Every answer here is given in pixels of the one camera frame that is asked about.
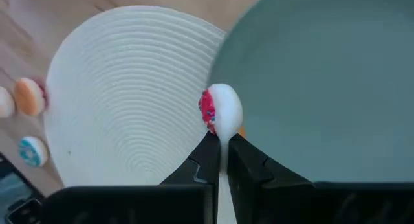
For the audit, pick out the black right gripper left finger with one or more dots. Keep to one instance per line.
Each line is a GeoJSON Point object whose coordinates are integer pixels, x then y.
{"type": "Point", "coordinates": [200, 165]}

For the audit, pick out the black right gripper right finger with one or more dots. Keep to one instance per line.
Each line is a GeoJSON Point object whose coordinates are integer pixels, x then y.
{"type": "Point", "coordinates": [252, 172]}

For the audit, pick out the white round woven placemat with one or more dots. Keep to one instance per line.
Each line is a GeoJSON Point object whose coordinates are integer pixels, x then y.
{"type": "Point", "coordinates": [129, 104]}

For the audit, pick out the blue round plate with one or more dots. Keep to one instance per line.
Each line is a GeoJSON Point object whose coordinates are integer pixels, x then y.
{"type": "Point", "coordinates": [323, 88]}

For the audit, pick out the blue sprinkle iced donut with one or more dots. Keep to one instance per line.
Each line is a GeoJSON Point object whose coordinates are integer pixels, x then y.
{"type": "Point", "coordinates": [32, 151]}

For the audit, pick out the orange donut with sprinkles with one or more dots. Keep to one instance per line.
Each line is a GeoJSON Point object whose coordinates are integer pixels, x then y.
{"type": "Point", "coordinates": [28, 97]}

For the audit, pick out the small table-level camera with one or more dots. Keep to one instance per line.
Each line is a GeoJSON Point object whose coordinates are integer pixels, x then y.
{"type": "Point", "coordinates": [26, 214]}

